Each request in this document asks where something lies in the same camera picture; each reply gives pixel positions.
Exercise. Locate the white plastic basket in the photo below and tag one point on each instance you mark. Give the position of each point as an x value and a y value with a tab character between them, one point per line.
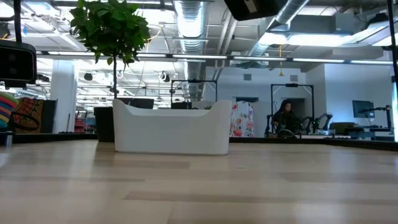
171	133

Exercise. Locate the black background robot arm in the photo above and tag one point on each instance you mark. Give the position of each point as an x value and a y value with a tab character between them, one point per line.
323	119
388	119

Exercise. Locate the long linear ceiling light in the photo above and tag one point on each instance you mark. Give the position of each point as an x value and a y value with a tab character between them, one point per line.
199	56

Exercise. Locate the floral print cloth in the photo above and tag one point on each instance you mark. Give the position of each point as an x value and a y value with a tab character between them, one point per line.
242	119

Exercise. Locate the seated person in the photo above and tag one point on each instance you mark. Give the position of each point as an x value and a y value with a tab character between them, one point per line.
285	118

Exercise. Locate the green leafy plant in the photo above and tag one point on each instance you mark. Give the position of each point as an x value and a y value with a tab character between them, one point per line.
109	28

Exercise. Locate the black plant pot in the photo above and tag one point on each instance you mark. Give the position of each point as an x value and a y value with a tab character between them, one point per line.
104	124

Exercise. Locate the white pillar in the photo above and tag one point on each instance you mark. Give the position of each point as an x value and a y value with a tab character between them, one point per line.
63	102

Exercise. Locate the brown patterned cloth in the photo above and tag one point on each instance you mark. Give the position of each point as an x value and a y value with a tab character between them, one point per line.
29	107

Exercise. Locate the rainbow striped stack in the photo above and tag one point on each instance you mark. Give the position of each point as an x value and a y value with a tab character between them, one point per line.
7	109

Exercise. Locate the smooth silver ventilation duct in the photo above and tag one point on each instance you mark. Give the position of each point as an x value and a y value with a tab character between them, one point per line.
292	12

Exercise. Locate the ribbed silver ventilation duct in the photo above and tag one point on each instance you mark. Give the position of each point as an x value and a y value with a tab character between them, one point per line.
190	25

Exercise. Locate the black rectangular frame stand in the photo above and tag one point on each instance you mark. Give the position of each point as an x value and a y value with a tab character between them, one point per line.
292	85

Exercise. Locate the dark wall monitor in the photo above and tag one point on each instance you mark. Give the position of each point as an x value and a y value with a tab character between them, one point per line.
362	109

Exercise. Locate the black aluminium table frame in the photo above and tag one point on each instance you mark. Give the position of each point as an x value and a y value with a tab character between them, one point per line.
46	138

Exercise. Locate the small silver post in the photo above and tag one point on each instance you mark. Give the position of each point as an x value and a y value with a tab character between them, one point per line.
8	138

